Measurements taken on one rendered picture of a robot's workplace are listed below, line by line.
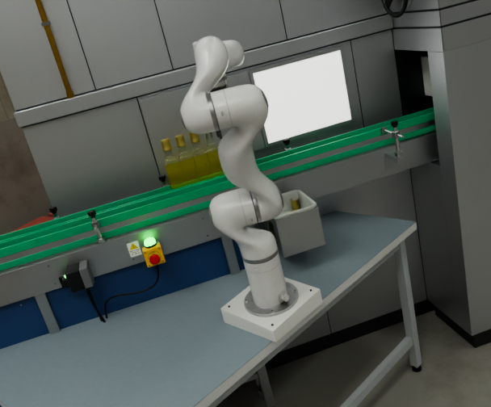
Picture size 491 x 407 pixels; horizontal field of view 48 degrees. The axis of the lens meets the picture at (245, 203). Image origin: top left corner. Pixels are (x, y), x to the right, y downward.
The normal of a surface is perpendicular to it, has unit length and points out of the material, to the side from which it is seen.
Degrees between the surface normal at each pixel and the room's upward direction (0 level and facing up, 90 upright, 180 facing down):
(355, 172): 90
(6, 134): 90
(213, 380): 0
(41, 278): 90
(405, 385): 0
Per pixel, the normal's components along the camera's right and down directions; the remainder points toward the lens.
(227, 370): -0.22, -0.91
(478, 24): 0.24, 0.29
